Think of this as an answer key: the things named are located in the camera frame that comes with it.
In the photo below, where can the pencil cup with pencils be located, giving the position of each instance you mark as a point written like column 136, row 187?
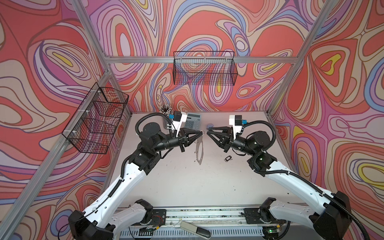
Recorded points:
column 166, row 110

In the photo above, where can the grey foot pedal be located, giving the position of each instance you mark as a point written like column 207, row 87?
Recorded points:
column 195, row 230

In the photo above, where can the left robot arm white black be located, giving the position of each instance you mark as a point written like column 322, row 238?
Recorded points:
column 100, row 221

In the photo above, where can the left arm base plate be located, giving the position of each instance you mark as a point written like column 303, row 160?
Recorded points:
column 156, row 218

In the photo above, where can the black wire basket wall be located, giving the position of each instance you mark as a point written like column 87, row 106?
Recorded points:
column 204, row 68
column 93, row 127

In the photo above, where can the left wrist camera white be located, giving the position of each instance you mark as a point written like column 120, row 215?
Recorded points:
column 177, row 118

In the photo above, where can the black wire basket back wall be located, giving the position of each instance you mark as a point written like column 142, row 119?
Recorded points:
column 204, row 68

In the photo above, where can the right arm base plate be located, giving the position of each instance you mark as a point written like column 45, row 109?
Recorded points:
column 256, row 216

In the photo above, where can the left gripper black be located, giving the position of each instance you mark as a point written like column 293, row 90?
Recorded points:
column 183, row 140

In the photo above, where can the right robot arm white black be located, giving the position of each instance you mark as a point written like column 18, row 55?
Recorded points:
column 328, row 214

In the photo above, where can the black wire basket left wall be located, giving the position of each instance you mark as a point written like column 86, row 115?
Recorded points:
column 93, row 127

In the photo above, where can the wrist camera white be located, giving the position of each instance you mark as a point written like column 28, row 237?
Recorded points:
column 237, row 123
column 177, row 118

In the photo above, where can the teal calculator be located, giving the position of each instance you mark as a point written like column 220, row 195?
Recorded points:
column 193, row 121

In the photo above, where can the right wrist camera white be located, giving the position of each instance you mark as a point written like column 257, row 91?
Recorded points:
column 237, row 123

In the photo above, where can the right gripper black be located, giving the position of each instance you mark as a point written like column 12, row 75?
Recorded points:
column 228, row 138

